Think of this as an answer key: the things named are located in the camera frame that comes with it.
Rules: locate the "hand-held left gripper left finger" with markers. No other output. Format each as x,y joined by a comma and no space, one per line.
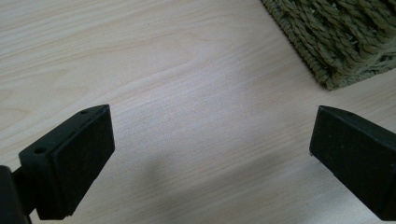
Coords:
67,161

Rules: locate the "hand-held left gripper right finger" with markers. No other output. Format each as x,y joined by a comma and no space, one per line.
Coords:
358,161

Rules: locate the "woven green straw basket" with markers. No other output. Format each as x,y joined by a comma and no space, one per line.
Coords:
339,34

